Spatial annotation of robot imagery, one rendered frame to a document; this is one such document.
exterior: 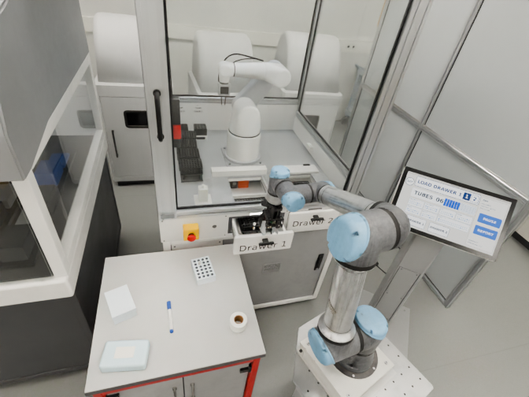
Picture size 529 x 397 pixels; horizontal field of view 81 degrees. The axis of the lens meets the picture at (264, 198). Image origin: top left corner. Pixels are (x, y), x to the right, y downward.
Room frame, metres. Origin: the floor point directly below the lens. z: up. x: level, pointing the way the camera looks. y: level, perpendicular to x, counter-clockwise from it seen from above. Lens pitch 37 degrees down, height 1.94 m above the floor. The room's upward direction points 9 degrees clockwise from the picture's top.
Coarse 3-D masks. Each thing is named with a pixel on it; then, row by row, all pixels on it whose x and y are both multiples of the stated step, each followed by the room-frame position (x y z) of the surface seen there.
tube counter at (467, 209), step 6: (438, 198) 1.30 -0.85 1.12; (444, 198) 1.30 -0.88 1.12; (438, 204) 1.28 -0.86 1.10; (444, 204) 1.28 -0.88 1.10; (450, 204) 1.28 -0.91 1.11; (456, 204) 1.27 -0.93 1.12; (462, 204) 1.27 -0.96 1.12; (462, 210) 1.25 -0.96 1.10; (468, 210) 1.25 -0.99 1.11; (474, 210) 1.25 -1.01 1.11
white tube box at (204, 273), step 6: (198, 258) 0.95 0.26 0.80; (204, 258) 0.96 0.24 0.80; (192, 264) 0.91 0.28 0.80; (204, 264) 0.93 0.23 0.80; (210, 264) 0.93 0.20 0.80; (198, 270) 0.89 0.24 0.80; (204, 270) 0.89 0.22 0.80; (210, 270) 0.90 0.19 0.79; (198, 276) 0.85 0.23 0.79; (204, 276) 0.87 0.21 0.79; (210, 276) 0.86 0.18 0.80; (198, 282) 0.83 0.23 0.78; (204, 282) 0.85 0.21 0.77
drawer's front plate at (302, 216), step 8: (288, 216) 1.24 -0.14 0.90; (296, 216) 1.24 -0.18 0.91; (304, 216) 1.25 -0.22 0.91; (312, 216) 1.27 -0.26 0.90; (320, 216) 1.29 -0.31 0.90; (328, 216) 1.30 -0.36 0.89; (336, 216) 1.32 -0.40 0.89; (288, 224) 1.22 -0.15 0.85; (296, 224) 1.24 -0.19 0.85; (304, 224) 1.26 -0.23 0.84; (312, 224) 1.27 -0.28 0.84; (320, 224) 1.29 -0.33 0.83; (328, 224) 1.31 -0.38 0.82
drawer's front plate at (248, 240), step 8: (280, 232) 1.08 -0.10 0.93; (288, 232) 1.09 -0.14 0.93; (240, 240) 1.00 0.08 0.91; (248, 240) 1.01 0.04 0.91; (256, 240) 1.03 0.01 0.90; (272, 240) 1.06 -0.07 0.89; (280, 240) 1.07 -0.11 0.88; (288, 240) 1.09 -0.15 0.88; (264, 248) 1.05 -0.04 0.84; (272, 248) 1.06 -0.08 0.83; (280, 248) 1.07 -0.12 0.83
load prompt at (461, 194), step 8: (416, 184) 1.36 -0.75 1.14; (424, 184) 1.35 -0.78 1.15; (432, 184) 1.35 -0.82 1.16; (440, 184) 1.35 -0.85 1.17; (440, 192) 1.32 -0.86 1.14; (448, 192) 1.32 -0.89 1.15; (456, 192) 1.31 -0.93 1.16; (464, 192) 1.31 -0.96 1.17; (464, 200) 1.28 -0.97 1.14; (472, 200) 1.28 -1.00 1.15
